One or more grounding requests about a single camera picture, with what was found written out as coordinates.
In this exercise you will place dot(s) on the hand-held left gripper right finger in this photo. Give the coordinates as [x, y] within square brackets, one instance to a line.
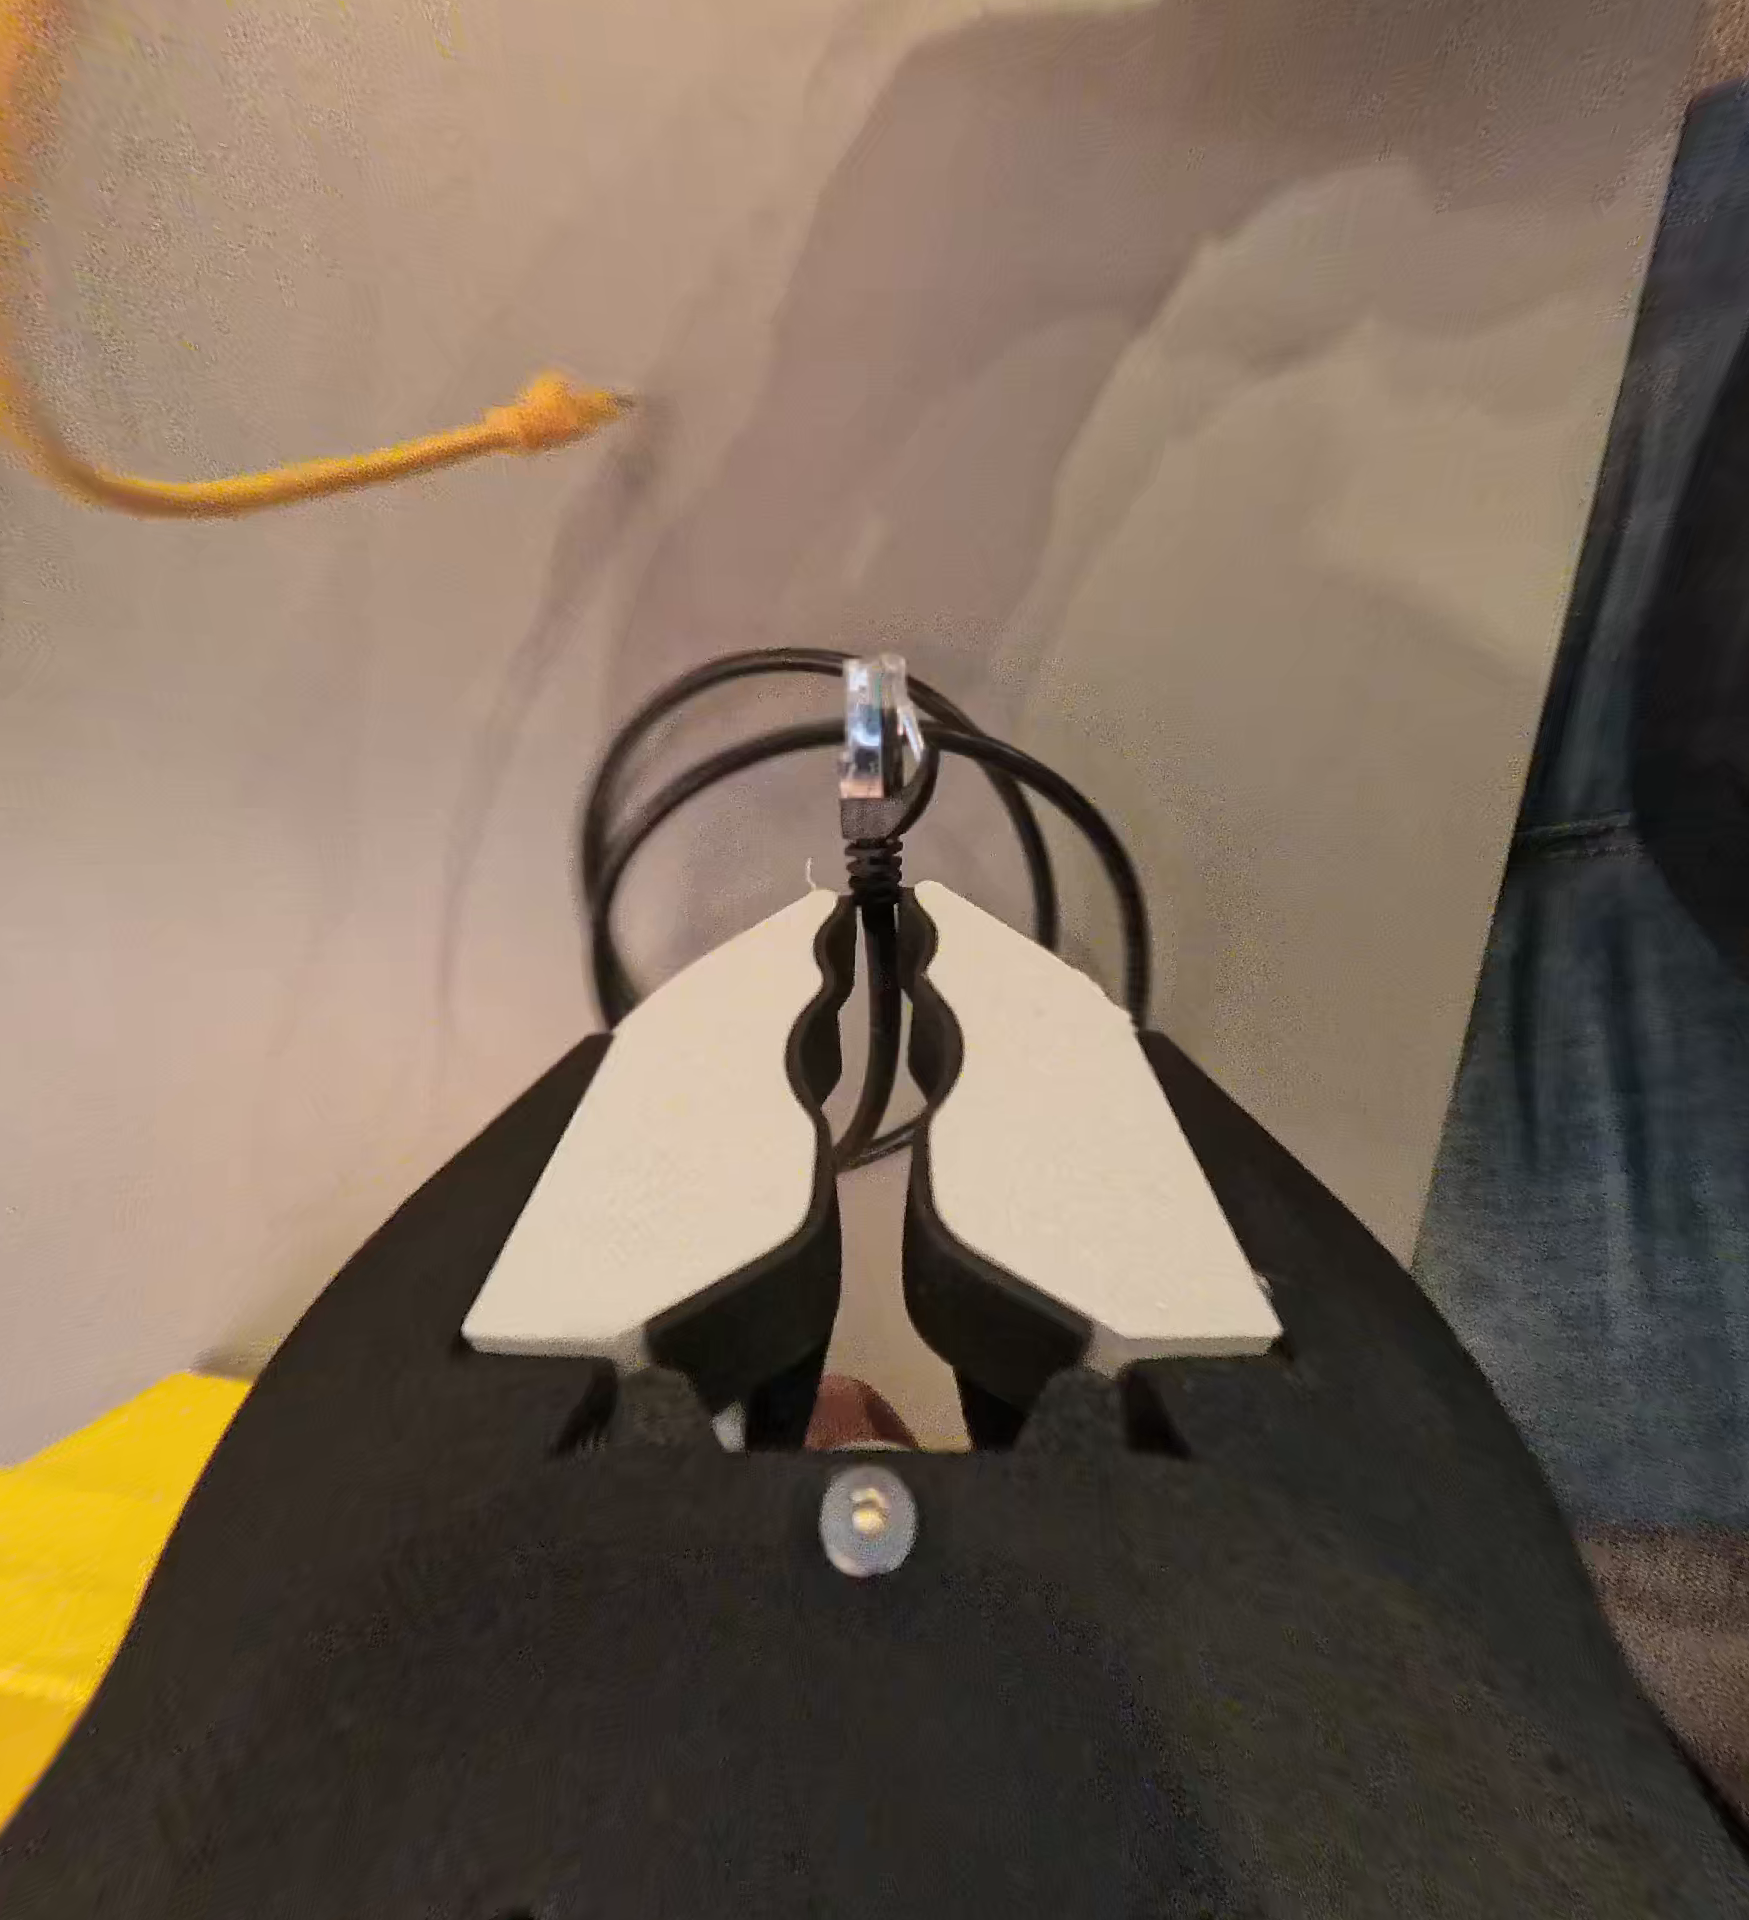
[1084, 1170]

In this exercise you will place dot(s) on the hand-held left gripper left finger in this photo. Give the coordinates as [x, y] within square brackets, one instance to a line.
[664, 1170]

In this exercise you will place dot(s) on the yellow plastic bin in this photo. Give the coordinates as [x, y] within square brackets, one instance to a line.
[19, 1575]

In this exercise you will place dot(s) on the person's left hand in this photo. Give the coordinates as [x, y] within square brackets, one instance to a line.
[863, 1417]

